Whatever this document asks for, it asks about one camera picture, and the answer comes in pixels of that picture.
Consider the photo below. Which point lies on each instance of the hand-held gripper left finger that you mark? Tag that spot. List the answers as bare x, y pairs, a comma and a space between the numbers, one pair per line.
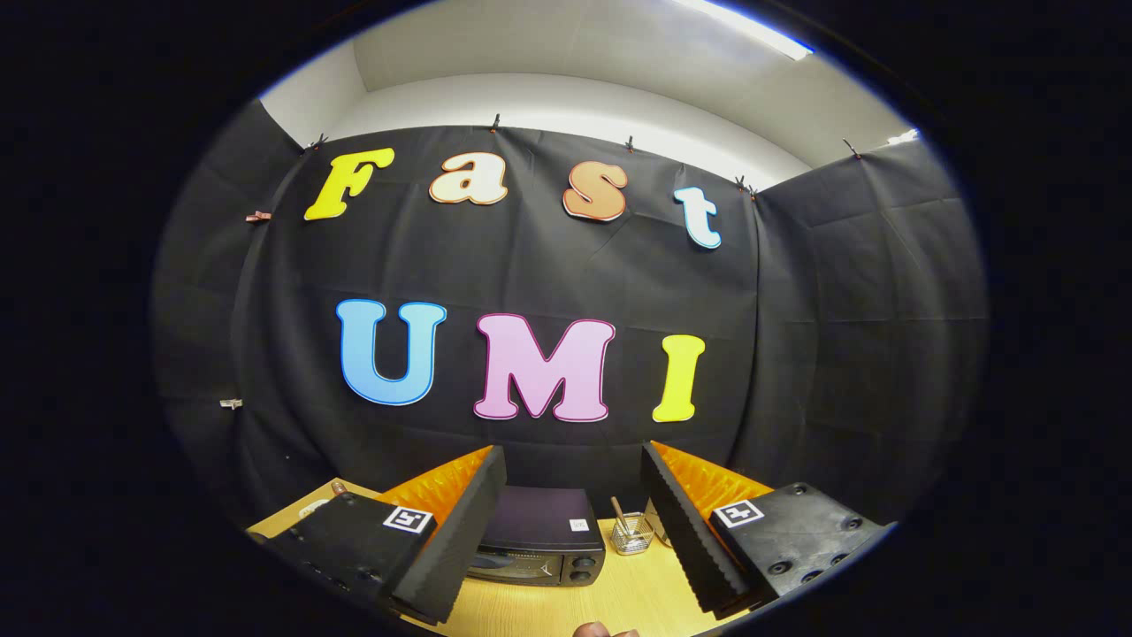
460, 540

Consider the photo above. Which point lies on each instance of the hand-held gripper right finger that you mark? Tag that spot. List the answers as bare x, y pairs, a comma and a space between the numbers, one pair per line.
688, 535

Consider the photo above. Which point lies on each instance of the white snack dish with beans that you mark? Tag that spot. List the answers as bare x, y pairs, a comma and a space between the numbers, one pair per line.
313, 509

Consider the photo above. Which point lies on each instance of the cream white toaster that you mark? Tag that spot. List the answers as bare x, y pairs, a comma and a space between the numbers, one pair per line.
654, 520

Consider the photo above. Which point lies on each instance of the black toaster oven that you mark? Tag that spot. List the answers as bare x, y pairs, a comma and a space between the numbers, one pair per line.
544, 522

